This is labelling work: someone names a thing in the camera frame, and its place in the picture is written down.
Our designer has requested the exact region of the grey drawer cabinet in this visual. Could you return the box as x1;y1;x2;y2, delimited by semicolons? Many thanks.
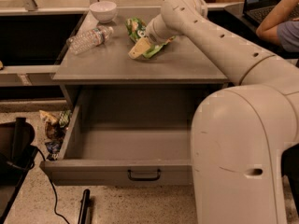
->
52;6;230;110

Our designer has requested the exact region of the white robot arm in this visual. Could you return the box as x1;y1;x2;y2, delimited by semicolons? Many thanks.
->
129;0;299;224

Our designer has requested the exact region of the black laptop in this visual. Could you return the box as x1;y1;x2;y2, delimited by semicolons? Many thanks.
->
242;0;299;26

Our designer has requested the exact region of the white bowl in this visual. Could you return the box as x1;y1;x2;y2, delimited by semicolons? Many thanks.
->
90;1;118;23

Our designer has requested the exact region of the black bar on floor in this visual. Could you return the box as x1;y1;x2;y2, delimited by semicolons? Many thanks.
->
78;189;91;224

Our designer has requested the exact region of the open grey top drawer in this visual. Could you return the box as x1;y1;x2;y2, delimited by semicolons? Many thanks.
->
40;87;204;186

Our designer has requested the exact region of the green rice chip bag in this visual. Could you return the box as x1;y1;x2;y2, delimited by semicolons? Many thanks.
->
125;18;173;59

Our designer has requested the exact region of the black robot base left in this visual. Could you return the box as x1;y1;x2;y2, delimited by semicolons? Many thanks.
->
0;118;36;224

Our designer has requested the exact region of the person forearm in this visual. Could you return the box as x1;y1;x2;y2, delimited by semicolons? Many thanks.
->
256;0;299;52

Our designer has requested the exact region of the black drawer handle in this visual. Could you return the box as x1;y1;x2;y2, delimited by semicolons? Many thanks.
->
127;169;161;182

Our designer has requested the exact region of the clear plastic water bottle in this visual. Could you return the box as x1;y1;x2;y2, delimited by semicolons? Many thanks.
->
66;25;114;55

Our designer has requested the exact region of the black cable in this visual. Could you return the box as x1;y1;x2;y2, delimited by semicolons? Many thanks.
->
34;145;71;224

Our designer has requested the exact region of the snack bags pile on floor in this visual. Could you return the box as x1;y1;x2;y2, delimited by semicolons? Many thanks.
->
39;110;72;161

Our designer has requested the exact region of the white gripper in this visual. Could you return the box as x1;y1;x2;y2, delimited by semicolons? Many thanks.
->
128;15;180;59

